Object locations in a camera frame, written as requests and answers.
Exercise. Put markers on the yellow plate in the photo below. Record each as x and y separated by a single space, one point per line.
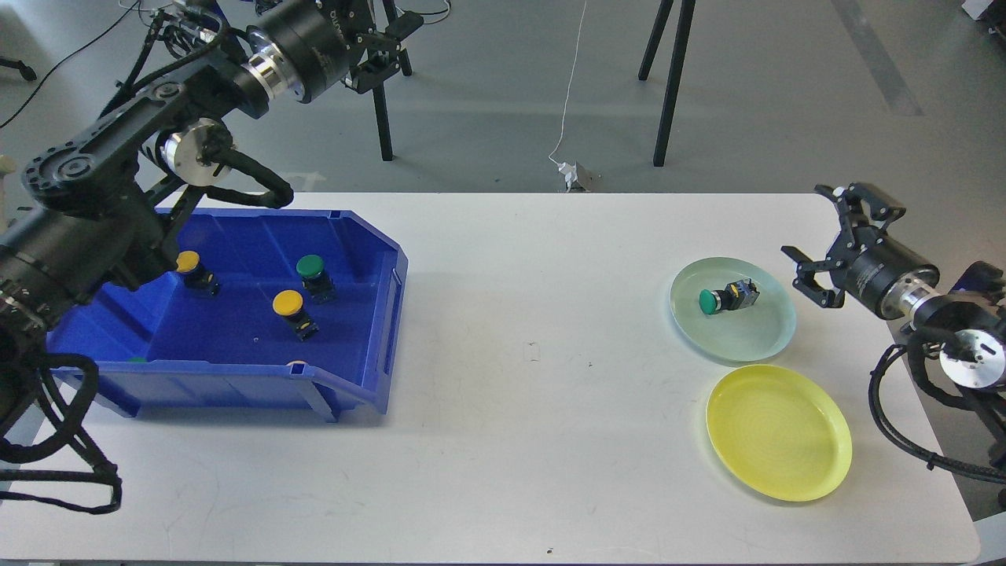
779 433

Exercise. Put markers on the black tripod leg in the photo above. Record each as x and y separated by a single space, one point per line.
392 13
682 36
658 28
382 120

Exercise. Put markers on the light green plate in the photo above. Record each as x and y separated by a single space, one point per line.
749 334

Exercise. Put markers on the blue plastic bin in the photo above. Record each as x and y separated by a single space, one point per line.
165 346

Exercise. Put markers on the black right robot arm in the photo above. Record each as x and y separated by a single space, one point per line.
952 341

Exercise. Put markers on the green push button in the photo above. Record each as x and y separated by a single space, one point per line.
736 296
316 279

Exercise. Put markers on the white plug adapter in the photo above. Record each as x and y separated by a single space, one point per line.
577 178

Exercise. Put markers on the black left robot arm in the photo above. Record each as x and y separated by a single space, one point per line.
109 203

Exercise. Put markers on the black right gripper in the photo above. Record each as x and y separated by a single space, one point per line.
881 272

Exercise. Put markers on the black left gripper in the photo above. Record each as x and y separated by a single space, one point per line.
324 42

